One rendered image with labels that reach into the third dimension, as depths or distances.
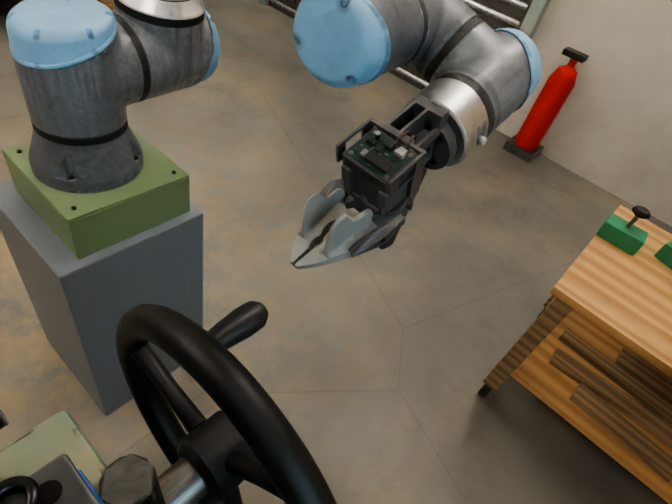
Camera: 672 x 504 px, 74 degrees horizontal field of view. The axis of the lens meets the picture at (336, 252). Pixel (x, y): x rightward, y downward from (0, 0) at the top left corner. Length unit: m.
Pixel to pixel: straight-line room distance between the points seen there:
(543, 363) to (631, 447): 0.29
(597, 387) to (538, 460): 0.28
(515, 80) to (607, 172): 2.47
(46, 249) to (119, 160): 0.21
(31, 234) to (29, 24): 0.37
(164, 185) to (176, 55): 0.24
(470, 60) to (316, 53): 0.18
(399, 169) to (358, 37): 0.12
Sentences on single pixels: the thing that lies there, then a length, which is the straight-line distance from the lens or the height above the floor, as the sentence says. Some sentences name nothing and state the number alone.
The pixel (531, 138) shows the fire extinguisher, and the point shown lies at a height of 0.13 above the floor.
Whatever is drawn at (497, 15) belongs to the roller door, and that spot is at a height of 0.59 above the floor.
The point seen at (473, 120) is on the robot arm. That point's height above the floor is 1.02.
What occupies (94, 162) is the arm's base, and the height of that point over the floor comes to 0.70.
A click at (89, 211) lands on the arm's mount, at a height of 0.65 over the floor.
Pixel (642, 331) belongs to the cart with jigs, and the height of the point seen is 0.53.
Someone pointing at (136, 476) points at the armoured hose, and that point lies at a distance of 0.26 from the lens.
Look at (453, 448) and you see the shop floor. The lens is 1.45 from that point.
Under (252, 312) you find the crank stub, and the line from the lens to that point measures 0.35.
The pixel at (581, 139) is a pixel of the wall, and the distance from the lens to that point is 3.00.
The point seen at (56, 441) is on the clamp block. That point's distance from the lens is 0.29.
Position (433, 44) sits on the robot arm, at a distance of 0.57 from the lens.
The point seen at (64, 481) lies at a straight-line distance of 0.23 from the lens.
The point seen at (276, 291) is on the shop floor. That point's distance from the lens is 1.58.
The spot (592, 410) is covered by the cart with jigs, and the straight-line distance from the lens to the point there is 1.50.
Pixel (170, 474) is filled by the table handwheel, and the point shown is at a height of 0.83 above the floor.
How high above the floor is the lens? 1.21
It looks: 44 degrees down
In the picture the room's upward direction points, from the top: 17 degrees clockwise
